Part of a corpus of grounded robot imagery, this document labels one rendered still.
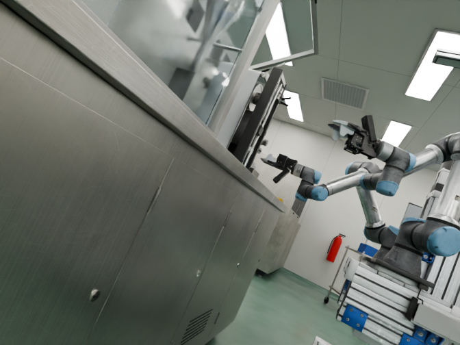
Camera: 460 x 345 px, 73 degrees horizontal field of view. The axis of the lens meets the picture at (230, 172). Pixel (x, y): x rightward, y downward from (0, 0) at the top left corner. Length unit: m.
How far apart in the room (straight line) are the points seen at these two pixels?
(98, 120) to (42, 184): 0.11
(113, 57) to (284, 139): 6.28
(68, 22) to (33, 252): 0.30
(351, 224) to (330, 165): 1.19
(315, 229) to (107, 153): 5.86
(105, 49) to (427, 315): 1.33
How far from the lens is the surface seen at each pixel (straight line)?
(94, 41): 0.41
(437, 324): 1.45
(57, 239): 0.52
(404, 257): 1.54
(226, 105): 0.87
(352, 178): 1.81
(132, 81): 0.46
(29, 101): 0.41
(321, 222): 6.25
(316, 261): 6.25
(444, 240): 1.44
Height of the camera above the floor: 0.78
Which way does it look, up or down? 5 degrees up
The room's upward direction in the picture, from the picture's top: 24 degrees clockwise
